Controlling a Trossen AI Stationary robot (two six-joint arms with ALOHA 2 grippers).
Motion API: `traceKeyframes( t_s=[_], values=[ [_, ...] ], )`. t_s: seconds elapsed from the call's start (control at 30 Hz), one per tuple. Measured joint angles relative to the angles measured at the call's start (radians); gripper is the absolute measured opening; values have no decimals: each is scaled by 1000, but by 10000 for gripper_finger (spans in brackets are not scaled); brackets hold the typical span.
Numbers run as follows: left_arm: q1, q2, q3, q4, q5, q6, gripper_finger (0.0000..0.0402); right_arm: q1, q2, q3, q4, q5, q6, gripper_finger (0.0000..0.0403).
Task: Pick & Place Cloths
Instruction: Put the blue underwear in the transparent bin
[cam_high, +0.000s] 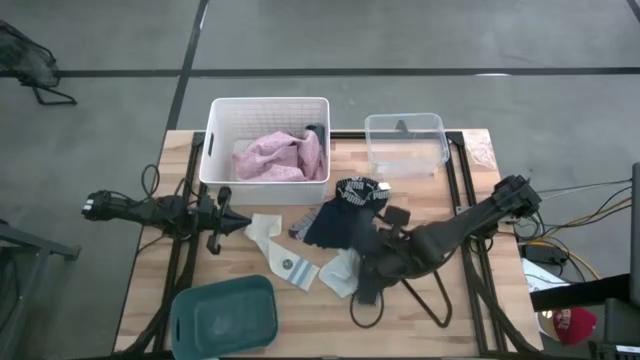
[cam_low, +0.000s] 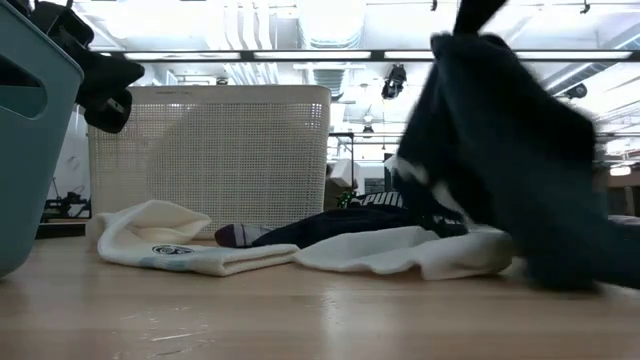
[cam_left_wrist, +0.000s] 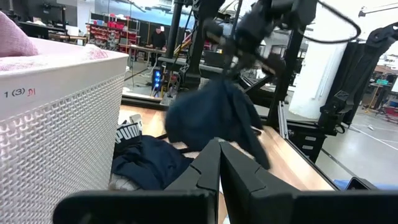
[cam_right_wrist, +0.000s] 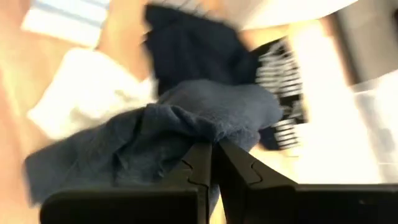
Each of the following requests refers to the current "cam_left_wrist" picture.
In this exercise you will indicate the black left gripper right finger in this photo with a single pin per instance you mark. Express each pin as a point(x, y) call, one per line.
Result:
point(242, 180)

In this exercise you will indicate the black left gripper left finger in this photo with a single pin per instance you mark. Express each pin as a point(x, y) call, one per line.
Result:
point(199, 174)

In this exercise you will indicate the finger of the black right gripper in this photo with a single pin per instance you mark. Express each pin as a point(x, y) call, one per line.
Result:
point(233, 62)
point(275, 65)

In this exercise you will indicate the dark navy cloth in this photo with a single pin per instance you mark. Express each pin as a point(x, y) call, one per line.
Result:
point(205, 118)
point(149, 165)

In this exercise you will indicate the pink woven cloth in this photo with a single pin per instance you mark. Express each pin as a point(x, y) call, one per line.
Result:
point(15, 37)

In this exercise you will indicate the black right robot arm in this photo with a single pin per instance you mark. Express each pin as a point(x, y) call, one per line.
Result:
point(199, 46)

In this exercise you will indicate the silver aluminium profile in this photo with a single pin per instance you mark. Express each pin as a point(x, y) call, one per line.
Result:
point(282, 121)

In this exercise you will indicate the person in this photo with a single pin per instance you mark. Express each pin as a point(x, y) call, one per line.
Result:
point(158, 40)

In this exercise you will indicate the computer tower with blue light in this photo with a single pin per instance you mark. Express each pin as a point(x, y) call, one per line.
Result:
point(157, 77)

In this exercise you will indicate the black cloth with white print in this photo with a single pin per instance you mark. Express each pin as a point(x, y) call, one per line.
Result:
point(127, 133)

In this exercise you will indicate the wooden workbench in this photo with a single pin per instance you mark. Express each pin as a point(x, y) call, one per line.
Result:
point(140, 48)

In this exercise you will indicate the white ceiling light bar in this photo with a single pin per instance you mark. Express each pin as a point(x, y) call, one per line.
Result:
point(379, 8)

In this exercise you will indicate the shelf rack with red bins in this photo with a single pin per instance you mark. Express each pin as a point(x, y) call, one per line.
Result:
point(102, 32)

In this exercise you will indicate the white perforated plastic basket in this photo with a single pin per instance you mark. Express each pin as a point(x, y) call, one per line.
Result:
point(62, 140)

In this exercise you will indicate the black computer monitor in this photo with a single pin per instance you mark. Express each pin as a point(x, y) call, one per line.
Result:
point(46, 12)

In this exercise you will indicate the black office desk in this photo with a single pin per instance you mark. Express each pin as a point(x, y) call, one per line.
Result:
point(32, 30)

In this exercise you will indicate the black metal rig frame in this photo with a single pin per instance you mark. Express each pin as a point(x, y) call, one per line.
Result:
point(287, 62)

